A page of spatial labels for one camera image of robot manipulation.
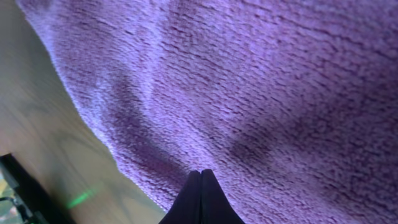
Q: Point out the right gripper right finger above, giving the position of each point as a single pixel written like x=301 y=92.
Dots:
x=215 y=207

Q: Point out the purple microfiber cloth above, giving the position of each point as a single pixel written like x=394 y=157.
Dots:
x=293 y=104

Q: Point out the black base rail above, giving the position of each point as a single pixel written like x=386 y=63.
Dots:
x=23 y=199

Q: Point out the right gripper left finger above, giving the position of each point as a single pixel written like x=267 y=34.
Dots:
x=186 y=208

